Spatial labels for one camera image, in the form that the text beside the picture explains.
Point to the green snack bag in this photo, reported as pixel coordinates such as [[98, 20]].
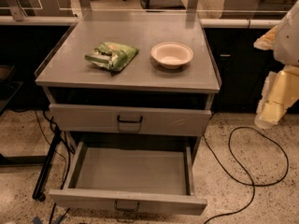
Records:
[[111, 56]]

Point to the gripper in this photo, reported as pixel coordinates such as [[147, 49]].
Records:
[[290, 42]]

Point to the grey drawer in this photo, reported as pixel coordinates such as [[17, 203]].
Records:
[[121, 119], [147, 179]]

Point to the grey drawer cabinet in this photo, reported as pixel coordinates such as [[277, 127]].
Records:
[[68, 79]]

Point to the grey top drawer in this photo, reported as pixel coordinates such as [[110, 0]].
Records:
[[121, 119]]

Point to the clear acrylic barrier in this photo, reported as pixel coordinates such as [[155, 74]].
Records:
[[212, 13]]

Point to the black table leg with caster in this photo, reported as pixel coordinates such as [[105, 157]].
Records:
[[38, 193]]

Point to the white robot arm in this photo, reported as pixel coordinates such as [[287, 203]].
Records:
[[283, 39]]

